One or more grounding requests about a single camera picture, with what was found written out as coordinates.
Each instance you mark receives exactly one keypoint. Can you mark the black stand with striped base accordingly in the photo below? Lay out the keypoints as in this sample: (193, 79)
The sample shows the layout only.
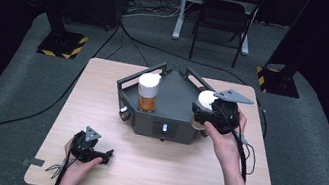
(60, 44)
(277, 81)

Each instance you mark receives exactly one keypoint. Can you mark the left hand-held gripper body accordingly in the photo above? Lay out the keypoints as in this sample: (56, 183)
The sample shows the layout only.
(83, 150)

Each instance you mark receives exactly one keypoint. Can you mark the small brown round object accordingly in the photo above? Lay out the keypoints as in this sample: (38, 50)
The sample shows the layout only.
(202, 88)

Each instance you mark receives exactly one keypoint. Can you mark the black corner rack with knobs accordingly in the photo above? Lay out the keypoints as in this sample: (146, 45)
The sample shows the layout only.
(172, 94)

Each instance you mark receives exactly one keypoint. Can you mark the person's right hand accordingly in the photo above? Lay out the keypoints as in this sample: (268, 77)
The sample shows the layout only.
(227, 148)

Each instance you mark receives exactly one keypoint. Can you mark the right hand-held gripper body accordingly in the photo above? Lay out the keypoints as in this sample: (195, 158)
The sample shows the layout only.
(226, 116)

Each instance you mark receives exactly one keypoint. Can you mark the white metal desk frame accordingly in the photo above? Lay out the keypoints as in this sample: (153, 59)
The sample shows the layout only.
(181, 14)

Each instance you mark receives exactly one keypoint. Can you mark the grey tape strip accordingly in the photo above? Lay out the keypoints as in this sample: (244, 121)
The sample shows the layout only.
(33, 162)

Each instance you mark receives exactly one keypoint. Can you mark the black folding chair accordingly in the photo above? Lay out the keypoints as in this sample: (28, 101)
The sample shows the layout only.
(222, 14)

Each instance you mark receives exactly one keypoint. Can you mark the white-lidded seasoning jar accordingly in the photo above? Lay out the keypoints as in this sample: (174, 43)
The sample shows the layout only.
(147, 93)
(206, 99)

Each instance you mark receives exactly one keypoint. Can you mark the person's left hand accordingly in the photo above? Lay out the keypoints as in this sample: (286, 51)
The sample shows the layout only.
(77, 169)

